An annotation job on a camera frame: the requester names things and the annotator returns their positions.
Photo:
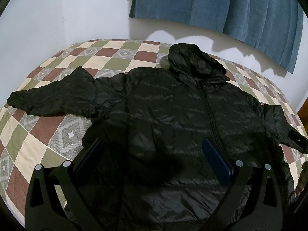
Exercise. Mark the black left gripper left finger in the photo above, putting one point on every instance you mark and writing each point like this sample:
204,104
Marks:
43,209

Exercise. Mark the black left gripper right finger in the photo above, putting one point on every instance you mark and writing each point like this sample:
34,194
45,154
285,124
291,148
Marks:
252,200

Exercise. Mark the black puffer hooded jacket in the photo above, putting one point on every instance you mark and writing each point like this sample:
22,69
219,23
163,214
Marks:
149,171

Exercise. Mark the person's right hand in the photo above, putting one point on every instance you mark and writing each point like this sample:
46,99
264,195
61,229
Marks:
303,178

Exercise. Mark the checkered patchwork bed cover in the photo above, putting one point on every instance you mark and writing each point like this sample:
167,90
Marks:
28,140

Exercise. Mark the wooden door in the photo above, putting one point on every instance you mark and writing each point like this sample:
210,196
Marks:
303,114

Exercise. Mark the blue curtain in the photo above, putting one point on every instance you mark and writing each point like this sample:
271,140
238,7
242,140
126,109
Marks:
273,27

